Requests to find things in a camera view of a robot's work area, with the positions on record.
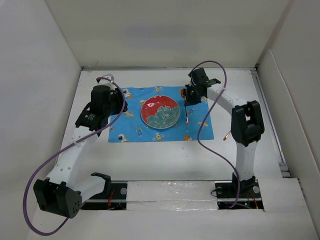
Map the copper spoon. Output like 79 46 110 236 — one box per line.
180 88 189 126

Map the blue space-print cloth placemat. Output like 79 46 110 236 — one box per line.
108 86 214 143

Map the red and teal floral plate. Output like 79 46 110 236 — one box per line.
140 95 181 130

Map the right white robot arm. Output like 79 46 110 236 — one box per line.
181 67 265 197

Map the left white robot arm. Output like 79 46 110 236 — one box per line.
33 74 128 219

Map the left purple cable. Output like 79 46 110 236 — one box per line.
22 76 126 236

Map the purple cable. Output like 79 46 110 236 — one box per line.
192 60 242 209
22 76 126 236

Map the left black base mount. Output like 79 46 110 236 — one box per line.
81 181 128 211

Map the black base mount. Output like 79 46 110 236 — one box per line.
81 181 128 211
211 180 264 210

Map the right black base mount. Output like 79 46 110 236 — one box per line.
211 180 264 210

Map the aluminium rail at table edge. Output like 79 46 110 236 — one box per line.
250 68 292 179

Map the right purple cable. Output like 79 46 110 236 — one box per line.
192 60 242 209

